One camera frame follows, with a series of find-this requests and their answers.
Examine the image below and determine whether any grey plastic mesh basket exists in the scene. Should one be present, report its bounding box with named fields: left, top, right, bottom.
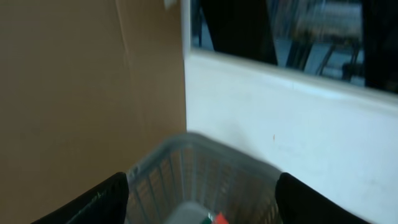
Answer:
left=125, top=133, right=282, bottom=223

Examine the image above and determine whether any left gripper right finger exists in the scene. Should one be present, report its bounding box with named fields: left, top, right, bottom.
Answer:
left=275, top=172, right=367, bottom=224

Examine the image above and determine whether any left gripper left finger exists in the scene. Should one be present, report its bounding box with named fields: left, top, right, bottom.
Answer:
left=34, top=172, right=129, bottom=224

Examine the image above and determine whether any white framed window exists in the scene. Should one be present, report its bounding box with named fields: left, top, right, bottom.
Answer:
left=182, top=1, right=397, bottom=123

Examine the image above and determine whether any brown cardboard panel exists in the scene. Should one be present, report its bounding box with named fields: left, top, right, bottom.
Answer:
left=1, top=0, right=186, bottom=223

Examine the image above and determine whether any red snack bag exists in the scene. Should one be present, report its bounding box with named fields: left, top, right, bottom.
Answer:
left=212, top=213, right=229, bottom=224

